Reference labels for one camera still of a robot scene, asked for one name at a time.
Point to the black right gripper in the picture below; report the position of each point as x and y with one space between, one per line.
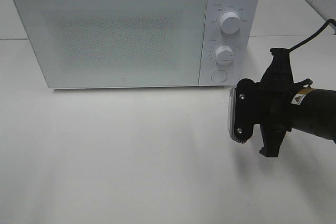
274 94

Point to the round door release button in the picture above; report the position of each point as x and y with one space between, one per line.
219 76

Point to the white timer knob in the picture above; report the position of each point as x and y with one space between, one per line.
224 55

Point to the white microwave door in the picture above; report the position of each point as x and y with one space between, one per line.
115 43

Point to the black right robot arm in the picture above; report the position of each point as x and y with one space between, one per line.
313 111

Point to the white upper microwave knob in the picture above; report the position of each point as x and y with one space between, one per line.
230 22

